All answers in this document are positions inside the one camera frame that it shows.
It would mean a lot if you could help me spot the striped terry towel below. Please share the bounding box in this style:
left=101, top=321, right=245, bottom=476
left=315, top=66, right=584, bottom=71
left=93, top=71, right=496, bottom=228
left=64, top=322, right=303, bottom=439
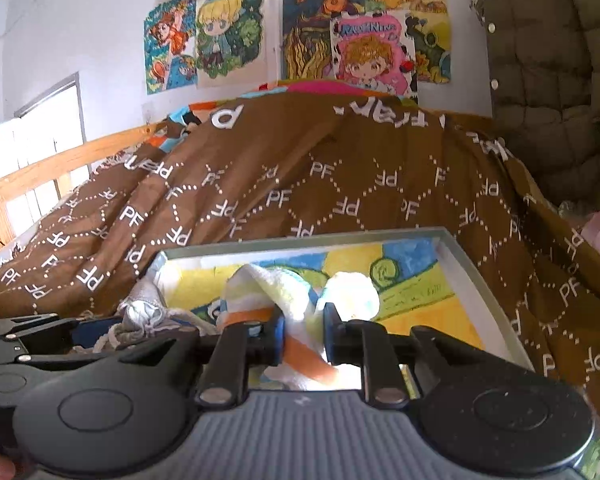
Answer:
left=215, top=262, right=383, bottom=391

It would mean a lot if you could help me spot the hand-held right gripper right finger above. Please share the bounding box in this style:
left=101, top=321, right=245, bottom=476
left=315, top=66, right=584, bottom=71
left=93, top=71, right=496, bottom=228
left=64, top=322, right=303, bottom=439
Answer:
left=322, top=305, right=486, bottom=408

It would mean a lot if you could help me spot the brown patterned blanket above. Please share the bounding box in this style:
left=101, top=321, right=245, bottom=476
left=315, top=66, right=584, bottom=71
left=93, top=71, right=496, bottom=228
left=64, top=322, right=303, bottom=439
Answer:
left=0, top=92, right=600, bottom=401

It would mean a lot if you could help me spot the window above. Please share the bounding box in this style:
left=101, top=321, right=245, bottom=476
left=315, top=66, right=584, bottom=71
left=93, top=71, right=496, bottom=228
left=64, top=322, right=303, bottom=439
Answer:
left=0, top=72, right=88, bottom=241

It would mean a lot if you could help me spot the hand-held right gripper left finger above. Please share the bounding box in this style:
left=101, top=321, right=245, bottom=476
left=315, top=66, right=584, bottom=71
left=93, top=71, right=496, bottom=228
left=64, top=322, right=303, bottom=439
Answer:
left=120, top=310, right=287, bottom=406

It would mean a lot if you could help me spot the wooden bed rail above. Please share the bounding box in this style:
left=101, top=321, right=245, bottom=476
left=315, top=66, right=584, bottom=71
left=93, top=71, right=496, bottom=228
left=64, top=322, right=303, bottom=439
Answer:
left=0, top=122, right=171, bottom=266

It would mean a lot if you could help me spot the orange-haired figures wall poster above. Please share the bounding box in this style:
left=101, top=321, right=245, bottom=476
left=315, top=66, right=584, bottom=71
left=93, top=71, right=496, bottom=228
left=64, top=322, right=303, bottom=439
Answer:
left=145, top=0, right=199, bottom=96

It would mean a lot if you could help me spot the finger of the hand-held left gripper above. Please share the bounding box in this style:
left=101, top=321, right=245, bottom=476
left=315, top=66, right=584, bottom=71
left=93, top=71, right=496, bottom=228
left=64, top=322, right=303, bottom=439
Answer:
left=0, top=314, right=113, bottom=367

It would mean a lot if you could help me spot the pink blond figure wall poster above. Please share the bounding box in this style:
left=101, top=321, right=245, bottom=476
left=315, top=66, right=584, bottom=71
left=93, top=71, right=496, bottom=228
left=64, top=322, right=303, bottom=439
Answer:
left=330, top=10, right=418, bottom=98

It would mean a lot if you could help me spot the blue yellow swirl wall poster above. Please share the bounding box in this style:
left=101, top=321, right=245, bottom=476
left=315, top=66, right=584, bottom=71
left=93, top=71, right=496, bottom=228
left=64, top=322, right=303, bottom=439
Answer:
left=281, top=0, right=368, bottom=83

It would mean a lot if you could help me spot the beige drawstring pouch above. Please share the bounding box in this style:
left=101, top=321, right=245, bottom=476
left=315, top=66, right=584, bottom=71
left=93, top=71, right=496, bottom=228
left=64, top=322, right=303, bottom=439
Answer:
left=92, top=280, right=216, bottom=356

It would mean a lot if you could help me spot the olive puffer jacket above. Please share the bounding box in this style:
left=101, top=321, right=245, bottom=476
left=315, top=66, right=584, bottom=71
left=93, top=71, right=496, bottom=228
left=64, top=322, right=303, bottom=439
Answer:
left=470, top=0, right=600, bottom=206

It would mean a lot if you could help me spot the grey-rimmed cartoon print tray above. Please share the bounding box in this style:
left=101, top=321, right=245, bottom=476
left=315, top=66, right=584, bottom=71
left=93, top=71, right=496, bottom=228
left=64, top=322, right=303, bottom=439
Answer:
left=145, top=227, right=536, bottom=391

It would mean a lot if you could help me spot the blond figure green wall poster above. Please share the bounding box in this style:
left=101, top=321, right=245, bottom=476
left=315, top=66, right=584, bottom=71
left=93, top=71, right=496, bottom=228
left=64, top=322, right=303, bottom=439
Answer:
left=195, top=0, right=271, bottom=91

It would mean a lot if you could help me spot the colourful bed sheet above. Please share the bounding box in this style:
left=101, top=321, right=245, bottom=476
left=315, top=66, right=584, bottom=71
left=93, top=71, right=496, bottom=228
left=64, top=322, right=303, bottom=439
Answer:
left=147, top=79, right=416, bottom=153

